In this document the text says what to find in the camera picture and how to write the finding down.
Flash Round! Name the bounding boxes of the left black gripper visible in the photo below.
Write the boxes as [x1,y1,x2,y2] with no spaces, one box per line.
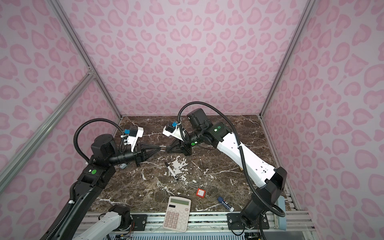
[108,141,161,168]

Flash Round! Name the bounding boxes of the red padlock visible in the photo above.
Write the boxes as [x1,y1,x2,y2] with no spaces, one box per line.
[189,183,206,198]

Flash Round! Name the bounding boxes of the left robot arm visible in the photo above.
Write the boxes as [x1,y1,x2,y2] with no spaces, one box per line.
[41,134,161,240]

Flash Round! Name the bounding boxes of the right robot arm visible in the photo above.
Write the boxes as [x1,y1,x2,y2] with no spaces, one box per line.
[163,109,287,229]

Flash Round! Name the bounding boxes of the black white marker pen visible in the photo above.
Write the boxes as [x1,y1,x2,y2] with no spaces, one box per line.
[164,162,178,181]

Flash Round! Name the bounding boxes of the pink calculator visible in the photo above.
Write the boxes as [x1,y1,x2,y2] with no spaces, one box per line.
[163,196,192,233]

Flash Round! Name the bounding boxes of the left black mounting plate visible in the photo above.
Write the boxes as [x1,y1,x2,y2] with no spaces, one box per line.
[131,214,148,232]

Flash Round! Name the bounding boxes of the black mounting plate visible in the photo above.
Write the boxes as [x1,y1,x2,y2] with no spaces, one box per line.
[131,214,148,232]
[227,213,270,231]

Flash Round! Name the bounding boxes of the blue white glue stick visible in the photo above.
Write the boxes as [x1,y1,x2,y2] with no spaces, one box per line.
[217,197,235,213]

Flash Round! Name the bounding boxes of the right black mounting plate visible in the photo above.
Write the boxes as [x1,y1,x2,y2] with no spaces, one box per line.
[227,213,270,231]

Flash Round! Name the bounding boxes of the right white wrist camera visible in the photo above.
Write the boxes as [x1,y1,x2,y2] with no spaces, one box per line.
[163,122,187,142]

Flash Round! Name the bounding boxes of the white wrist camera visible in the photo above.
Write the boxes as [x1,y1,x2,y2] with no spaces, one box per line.
[121,126,144,152]
[163,122,187,142]

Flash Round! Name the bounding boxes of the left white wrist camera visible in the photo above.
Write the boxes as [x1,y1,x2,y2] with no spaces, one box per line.
[121,126,144,152]

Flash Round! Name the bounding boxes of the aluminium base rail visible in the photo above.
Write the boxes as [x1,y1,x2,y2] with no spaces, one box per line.
[74,211,319,240]

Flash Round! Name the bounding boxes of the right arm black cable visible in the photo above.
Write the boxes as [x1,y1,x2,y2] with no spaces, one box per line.
[176,101,286,218]

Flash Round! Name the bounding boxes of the diagonal aluminium frame bar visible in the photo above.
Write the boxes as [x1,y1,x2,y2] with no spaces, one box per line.
[1,71,94,193]

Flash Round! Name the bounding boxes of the left corner aluminium post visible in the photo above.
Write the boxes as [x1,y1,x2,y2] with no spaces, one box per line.
[47,0,123,120]

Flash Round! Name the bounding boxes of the corner aluminium post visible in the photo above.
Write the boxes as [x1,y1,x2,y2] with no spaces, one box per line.
[47,0,123,120]
[259,0,319,118]

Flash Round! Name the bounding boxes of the right corner aluminium post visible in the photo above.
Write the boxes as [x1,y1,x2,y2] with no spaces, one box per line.
[259,0,319,118]

